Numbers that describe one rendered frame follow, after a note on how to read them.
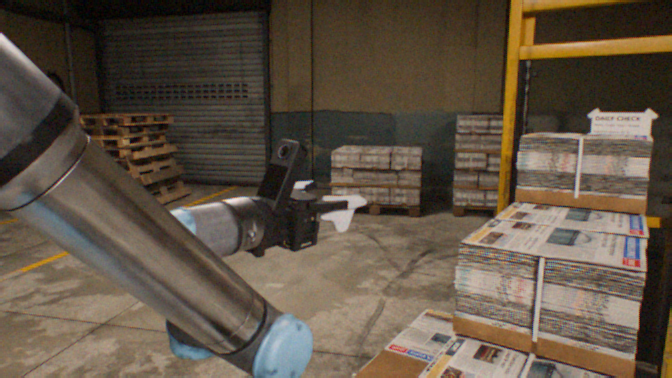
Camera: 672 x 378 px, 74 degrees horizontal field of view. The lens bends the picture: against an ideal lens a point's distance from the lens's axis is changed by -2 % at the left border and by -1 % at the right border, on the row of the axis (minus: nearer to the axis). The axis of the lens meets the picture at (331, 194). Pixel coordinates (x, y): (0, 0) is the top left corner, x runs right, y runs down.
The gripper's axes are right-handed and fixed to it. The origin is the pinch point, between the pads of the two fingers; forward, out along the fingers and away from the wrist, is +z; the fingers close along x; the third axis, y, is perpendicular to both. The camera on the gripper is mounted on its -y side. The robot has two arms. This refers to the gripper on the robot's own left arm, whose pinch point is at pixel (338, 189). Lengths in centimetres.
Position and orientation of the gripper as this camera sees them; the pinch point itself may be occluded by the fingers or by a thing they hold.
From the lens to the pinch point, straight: 79.4
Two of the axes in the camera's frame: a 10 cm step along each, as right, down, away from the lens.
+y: -1.1, 9.6, 2.7
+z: 6.4, -1.4, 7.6
